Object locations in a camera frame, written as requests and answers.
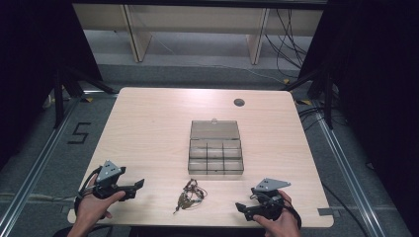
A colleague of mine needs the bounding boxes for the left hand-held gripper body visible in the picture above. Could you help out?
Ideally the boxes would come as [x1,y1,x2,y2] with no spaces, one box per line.
[93,160,127,199]

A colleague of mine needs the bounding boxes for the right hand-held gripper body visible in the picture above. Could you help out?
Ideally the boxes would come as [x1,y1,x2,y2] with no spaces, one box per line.
[249,178,292,222]

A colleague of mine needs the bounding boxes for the brown necklace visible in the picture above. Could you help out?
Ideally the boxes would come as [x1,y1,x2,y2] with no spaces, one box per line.
[172,178,209,215]

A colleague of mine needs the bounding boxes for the clear plastic compartment box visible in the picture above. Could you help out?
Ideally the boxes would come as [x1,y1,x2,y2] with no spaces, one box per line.
[187,118,245,176]

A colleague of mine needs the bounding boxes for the person's right hand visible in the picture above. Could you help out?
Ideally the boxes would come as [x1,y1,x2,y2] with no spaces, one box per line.
[252,190,301,237]

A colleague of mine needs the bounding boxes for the person's left hand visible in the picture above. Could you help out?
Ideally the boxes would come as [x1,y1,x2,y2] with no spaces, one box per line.
[75,173,127,229]

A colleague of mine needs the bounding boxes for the black metal stand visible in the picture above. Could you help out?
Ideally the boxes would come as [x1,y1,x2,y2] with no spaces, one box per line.
[280,69,336,130]
[52,64,120,130]

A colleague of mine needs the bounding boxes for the black curtain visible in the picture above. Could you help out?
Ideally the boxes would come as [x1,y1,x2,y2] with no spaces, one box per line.
[0,0,104,171]
[296,0,419,231]

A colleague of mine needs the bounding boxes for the light wooden desk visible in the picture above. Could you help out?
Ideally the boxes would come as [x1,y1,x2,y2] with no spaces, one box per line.
[72,3,325,65]

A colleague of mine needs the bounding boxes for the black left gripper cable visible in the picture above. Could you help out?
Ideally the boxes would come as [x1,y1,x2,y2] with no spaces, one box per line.
[73,166,104,218]

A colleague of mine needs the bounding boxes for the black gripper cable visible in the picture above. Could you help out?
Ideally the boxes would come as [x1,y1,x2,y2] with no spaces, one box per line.
[73,166,104,218]
[282,197,302,231]

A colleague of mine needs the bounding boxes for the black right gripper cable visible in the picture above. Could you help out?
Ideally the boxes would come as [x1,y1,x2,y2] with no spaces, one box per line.
[282,197,302,231]

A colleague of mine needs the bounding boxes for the silver floor rail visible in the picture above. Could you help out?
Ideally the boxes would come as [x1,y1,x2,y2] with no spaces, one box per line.
[309,100,384,237]
[0,98,83,230]

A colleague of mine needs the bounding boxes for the black floor cable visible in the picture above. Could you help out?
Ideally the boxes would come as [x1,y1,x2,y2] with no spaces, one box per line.
[320,182,371,237]

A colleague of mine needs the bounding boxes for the black floor cables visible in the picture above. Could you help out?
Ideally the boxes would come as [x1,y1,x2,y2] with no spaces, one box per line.
[296,106,330,133]

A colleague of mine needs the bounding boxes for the thin white cable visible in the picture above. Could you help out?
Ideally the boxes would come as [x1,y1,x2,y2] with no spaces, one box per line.
[149,33,289,84]

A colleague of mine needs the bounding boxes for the bundle of black cables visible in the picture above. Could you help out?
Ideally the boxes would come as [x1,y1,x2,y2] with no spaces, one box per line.
[264,8,309,80]

